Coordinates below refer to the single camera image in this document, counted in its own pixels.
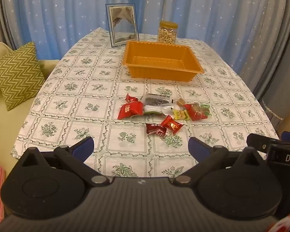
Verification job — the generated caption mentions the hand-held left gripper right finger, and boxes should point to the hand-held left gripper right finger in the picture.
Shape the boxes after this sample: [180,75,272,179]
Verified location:
[173,136,265,188]

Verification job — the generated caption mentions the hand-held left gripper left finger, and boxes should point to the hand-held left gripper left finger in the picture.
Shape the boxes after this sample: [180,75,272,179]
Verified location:
[16,136,111,188]

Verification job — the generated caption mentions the red picture snack packet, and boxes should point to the red picture snack packet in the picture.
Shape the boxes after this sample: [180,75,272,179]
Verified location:
[184,103,208,121]

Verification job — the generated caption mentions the bright red gold candy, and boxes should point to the bright red gold candy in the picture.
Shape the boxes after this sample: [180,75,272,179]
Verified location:
[160,115,183,134]

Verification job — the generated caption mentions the yellow candy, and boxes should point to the yellow candy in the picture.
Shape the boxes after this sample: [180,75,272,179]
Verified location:
[172,109,189,121]

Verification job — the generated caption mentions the dark red candy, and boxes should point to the dark red candy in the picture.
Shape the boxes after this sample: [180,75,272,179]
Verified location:
[146,123,167,138]

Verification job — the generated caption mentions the white green snack packet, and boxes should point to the white green snack packet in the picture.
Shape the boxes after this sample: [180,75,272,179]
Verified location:
[144,105,173,117]

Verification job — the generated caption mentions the large red snack packet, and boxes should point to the large red snack packet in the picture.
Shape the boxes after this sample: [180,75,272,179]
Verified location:
[117,101,144,120]

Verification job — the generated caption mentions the clear packet with dark snack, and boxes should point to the clear packet with dark snack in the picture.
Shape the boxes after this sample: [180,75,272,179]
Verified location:
[141,93,174,107]

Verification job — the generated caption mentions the small red candy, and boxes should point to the small red candy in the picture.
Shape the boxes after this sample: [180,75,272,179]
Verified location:
[125,93,139,104]

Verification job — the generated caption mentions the orange plastic tray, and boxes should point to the orange plastic tray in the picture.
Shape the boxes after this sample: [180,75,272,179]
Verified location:
[122,41,205,81]

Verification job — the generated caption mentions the grey curtain with lace trim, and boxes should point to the grey curtain with lace trim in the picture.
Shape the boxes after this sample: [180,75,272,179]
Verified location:
[252,0,290,127]

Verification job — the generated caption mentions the green floral tablecloth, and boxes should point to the green floral tablecloth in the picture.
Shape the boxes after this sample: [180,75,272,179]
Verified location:
[11,27,281,178]

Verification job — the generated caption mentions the white red printed cloth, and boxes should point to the white red printed cloth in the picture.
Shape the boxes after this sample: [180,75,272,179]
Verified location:
[266,211,290,232]

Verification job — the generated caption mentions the cream sofa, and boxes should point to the cream sofa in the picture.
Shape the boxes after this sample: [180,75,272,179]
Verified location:
[0,42,61,174]

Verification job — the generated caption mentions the green zigzag cushion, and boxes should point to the green zigzag cushion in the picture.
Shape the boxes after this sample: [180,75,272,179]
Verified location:
[0,42,45,112]

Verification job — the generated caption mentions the cashew jar with gold lid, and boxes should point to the cashew jar with gold lid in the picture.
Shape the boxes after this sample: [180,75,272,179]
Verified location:
[157,20,179,44]

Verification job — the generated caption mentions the blue star curtain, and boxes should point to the blue star curtain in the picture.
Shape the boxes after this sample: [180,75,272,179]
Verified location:
[2,0,290,62]

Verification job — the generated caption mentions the grey pleated curtain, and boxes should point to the grey pleated curtain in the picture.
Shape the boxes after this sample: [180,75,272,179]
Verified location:
[0,0,23,52]

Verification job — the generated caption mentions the glass picture frame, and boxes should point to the glass picture frame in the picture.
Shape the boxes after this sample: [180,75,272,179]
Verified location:
[105,3,140,48]

